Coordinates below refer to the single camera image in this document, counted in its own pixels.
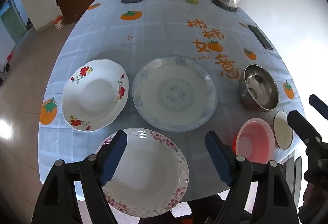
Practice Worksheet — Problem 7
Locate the white bucket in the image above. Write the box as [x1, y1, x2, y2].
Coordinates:
[53, 16, 64, 30]

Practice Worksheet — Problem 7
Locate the dark chair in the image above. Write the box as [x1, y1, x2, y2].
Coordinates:
[280, 152, 303, 209]

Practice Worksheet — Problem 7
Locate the blue patterned plate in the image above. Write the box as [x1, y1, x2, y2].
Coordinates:
[132, 56, 218, 133]

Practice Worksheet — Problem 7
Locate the small metal trolley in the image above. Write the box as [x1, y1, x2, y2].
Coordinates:
[0, 60, 11, 86]

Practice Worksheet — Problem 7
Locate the black kettle base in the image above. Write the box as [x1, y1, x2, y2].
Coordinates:
[212, 0, 239, 12]

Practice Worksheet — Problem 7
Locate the green door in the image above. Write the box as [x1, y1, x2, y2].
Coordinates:
[0, 0, 28, 42]

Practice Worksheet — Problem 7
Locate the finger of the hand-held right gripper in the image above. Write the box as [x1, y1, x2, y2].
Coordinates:
[309, 94, 328, 120]
[287, 110, 324, 146]

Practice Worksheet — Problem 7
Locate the white plate with pink flowers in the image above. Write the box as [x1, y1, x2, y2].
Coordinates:
[96, 128, 189, 217]

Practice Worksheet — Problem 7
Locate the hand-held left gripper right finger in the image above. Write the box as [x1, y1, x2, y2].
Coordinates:
[205, 130, 300, 224]

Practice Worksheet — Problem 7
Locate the black phone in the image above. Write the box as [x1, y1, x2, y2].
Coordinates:
[248, 25, 273, 50]

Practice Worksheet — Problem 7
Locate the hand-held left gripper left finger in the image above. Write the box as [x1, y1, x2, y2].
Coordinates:
[31, 130, 128, 224]

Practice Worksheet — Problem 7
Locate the white plate with red flowers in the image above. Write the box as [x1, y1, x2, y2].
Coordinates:
[61, 59, 129, 132]

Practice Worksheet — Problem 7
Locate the pink plastic bowl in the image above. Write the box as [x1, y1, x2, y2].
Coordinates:
[233, 118, 275, 163]

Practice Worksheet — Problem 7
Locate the persimmon print tablecloth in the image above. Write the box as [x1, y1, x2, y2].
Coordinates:
[38, 0, 301, 204]

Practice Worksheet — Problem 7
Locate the white enamel bowl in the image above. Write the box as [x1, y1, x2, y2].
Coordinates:
[273, 110, 294, 150]

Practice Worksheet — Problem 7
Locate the stainless steel bowl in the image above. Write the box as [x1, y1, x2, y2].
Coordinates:
[239, 64, 279, 112]

